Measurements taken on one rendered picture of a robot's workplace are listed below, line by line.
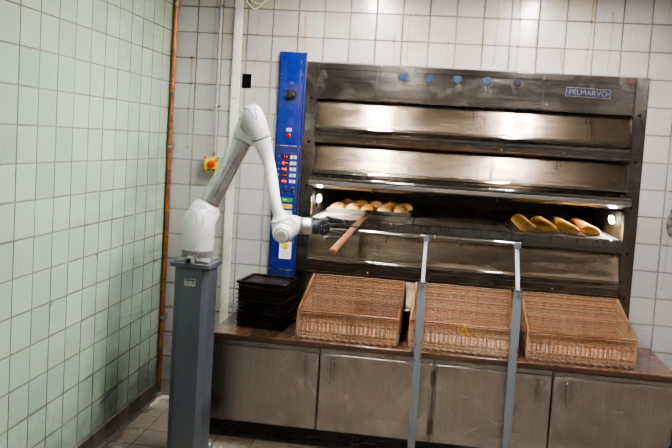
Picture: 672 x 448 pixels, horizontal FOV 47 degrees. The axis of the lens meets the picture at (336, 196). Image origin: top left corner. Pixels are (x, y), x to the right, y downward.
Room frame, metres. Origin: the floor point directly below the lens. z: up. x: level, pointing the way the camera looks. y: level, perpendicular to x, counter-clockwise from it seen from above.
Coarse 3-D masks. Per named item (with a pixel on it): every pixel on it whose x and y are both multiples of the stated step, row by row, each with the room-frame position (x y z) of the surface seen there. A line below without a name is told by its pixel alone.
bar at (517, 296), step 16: (448, 240) 4.07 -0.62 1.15; (464, 240) 4.05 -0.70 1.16; (480, 240) 4.05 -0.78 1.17; (496, 240) 4.04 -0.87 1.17; (416, 320) 3.86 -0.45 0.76; (512, 320) 3.80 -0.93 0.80; (416, 336) 3.86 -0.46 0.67; (512, 336) 3.80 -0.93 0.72; (416, 352) 3.86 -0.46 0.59; (512, 352) 3.80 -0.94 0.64; (416, 368) 3.86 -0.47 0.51; (512, 368) 3.80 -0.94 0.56; (416, 384) 3.86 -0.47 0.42; (512, 384) 3.79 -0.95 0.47; (416, 400) 3.86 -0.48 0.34; (512, 400) 3.79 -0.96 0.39; (416, 416) 3.86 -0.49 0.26; (512, 416) 3.79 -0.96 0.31
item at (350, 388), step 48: (240, 336) 4.03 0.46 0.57; (288, 336) 4.06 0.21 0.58; (240, 384) 4.03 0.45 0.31; (288, 384) 4.00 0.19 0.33; (336, 384) 3.97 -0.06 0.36; (384, 384) 3.93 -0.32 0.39; (432, 384) 3.91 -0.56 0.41; (480, 384) 3.87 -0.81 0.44; (528, 384) 3.84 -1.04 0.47; (576, 384) 3.81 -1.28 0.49; (624, 384) 3.78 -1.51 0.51; (240, 432) 4.08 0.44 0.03; (288, 432) 4.04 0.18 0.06; (336, 432) 4.01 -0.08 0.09; (384, 432) 3.93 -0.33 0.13; (432, 432) 3.90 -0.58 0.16; (480, 432) 3.87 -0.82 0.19; (528, 432) 3.84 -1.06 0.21; (576, 432) 3.81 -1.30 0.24; (624, 432) 3.78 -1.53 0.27
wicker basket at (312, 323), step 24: (312, 288) 4.45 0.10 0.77; (336, 288) 4.47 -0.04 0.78; (360, 288) 4.45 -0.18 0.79; (384, 288) 4.43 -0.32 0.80; (312, 312) 4.03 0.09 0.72; (336, 312) 4.42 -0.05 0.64; (360, 312) 4.42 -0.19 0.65; (384, 312) 4.40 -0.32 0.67; (312, 336) 4.03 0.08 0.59; (336, 336) 4.02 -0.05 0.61; (360, 336) 4.00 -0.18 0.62; (384, 336) 4.14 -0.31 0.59
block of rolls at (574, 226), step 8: (512, 216) 5.08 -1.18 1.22; (520, 216) 4.98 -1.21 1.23; (536, 216) 5.05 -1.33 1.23; (520, 224) 4.64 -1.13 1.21; (528, 224) 4.54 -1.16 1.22; (536, 224) 4.80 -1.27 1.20; (544, 224) 4.53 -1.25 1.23; (552, 224) 4.53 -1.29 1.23; (560, 224) 4.69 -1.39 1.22; (568, 224) 4.60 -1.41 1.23; (576, 224) 4.85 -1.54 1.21; (584, 224) 4.68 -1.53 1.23; (544, 232) 4.52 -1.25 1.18; (552, 232) 4.51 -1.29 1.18; (568, 232) 4.50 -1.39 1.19; (576, 232) 4.50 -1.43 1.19; (584, 232) 4.51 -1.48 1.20; (592, 232) 4.49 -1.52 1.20; (600, 232) 4.50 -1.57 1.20
